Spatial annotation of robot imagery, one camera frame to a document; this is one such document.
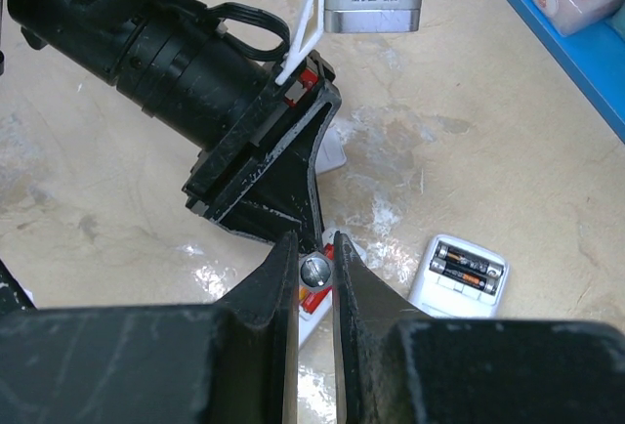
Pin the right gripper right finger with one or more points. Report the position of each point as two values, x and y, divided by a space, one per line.
372 365

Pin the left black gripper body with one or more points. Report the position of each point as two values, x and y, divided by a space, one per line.
196 83

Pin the blue wooden shelf unit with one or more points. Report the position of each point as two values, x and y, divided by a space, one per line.
592 58

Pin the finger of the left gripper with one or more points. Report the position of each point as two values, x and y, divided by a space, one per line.
280 193

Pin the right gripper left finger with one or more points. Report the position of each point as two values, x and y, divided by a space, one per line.
254 360

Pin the red battery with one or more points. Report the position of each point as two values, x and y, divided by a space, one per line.
315 278

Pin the white battery cover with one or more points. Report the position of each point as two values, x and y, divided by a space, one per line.
331 154

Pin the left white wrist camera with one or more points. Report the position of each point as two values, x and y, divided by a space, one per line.
318 17

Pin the wide white remote control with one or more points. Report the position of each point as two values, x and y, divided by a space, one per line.
442 297

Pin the slim white remote control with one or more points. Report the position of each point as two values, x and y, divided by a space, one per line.
308 323

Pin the black battery lower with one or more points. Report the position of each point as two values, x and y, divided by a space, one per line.
480 282

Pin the black battery upper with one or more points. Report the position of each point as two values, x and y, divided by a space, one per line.
469 260

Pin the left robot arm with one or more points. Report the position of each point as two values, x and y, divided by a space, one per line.
88 31

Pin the black battery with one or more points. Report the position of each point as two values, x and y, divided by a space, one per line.
480 282
469 260

